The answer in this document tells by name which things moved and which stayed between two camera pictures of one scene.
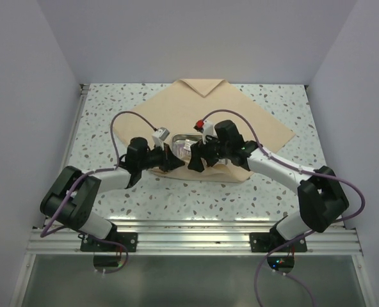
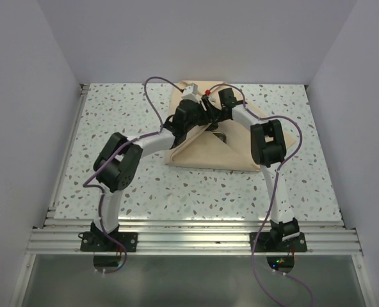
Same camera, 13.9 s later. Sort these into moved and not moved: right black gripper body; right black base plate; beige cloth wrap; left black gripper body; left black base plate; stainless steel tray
Moved: stainless steel tray; left black gripper body; beige cloth wrap; right black gripper body
Not moved: left black base plate; right black base plate
